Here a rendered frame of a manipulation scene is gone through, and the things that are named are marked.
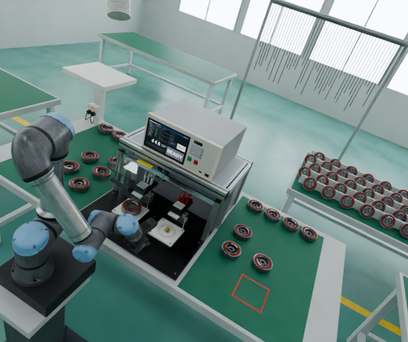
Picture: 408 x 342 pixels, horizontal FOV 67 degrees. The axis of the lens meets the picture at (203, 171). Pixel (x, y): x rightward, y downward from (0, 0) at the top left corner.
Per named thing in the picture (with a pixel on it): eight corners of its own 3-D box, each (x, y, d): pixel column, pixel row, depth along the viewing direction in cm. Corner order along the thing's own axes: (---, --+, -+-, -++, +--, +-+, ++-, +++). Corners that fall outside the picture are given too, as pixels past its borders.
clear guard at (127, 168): (138, 203, 148) (140, 194, 145) (98, 181, 154) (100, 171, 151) (172, 176, 175) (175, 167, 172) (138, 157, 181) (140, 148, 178)
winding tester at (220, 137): (210, 182, 160) (222, 148, 149) (141, 146, 171) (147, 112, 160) (236, 155, 192) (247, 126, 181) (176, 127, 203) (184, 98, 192)
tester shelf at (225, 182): (224, 201, 158) (227, 194, 155) (117, 144, 174) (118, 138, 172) (250, 167, 193) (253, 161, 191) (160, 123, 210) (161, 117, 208)
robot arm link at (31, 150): (13, 140, 84) (100, 263, 107) (38, 123, 93) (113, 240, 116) (-16, 148, 88) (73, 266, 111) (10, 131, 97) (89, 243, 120)
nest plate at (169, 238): (170, 247, 163) (171, 245, 162) (146, 233, 166) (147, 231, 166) (184, 231, 175) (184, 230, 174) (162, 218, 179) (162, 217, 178)
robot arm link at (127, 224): (117, 210, 118) (139, 214, 118) (124, 218, 128) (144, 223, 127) (110, 229, 115) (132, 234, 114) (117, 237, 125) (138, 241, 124)
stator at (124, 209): (132, 220, 170) (134, 214, 168) (116, 210, 173) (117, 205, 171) (144, 210, 179) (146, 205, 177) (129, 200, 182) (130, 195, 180)
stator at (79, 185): (70, 194, 178) (71, 189, 176) (66, 182, 185) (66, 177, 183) (91, 191, 184) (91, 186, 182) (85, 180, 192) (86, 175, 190)
